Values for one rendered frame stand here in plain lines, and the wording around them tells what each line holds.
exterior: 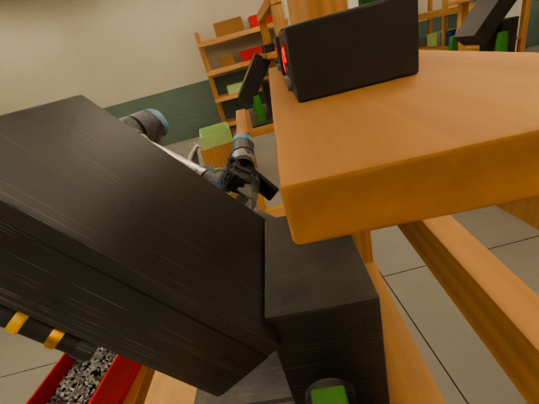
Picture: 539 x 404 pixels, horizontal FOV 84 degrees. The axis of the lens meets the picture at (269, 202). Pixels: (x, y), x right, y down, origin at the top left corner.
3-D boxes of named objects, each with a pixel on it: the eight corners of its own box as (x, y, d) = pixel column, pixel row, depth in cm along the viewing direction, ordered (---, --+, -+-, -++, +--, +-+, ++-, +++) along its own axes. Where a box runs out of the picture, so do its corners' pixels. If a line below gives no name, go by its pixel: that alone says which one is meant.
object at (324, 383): (311, 422, 46) (301, 394, 43) (309, 401, 49) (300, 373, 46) (359, 415, 46) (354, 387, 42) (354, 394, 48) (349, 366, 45)
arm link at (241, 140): (249, 153, 110) (257, 134, 105) (249, 171, 102) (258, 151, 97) (228, 147, 108) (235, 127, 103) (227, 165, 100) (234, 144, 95)
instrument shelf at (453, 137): (293, 248, 17) (278, 186, 15) (270, 82, 97) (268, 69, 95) (802, 146, 14) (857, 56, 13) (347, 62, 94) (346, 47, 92)
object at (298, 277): (301, 430, 62) (261, 318, 46) (290, 314, 89) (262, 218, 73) (391, 418, 60) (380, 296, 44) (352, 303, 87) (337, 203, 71)
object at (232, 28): (346, 102, 715) (333, -11, 612) (225, 135, 718) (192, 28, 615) (339, 98, 763) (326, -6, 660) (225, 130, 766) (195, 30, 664)
